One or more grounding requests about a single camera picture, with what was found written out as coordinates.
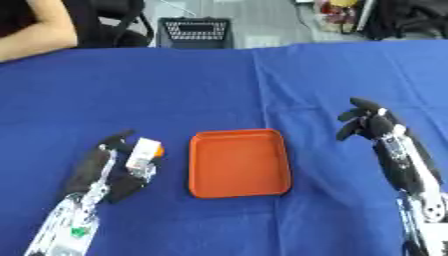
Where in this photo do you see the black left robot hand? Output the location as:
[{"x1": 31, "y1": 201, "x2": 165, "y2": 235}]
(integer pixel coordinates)
[{"x1": 61, "y1": 129, "x2": 161, "y2": 205}]

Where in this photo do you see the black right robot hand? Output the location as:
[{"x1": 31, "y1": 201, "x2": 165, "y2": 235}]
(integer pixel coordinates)
[{"x1": 334, "y1": 96, "x2": 445, "y2": 222}]

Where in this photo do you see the black mesh basket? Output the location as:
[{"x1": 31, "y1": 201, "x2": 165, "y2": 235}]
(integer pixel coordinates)
[{"x1": 155, "y1": 16, "x2": 235, "y2": 50}]

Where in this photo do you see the orange plastic tray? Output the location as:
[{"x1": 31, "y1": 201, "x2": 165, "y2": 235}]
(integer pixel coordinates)
[{"x1": 187, "y1": 128, "x2": 293, "y2": 199}]

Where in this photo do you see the white and orange small box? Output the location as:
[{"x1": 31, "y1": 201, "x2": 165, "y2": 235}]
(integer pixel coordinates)
[{"x1": 124, "y1": 137, "x2": 167, "y2": 170}]

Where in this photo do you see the black office chair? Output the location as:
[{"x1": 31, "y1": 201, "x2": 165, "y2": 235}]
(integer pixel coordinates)
[{"x1": 59, "y1": 0, "x2": 158, "y2": 49}]

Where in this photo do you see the red and yellow object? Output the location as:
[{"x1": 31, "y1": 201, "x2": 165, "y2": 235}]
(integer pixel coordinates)
[{"x1": 313, "y1": 0, "x2": 364, "y2": 34}]

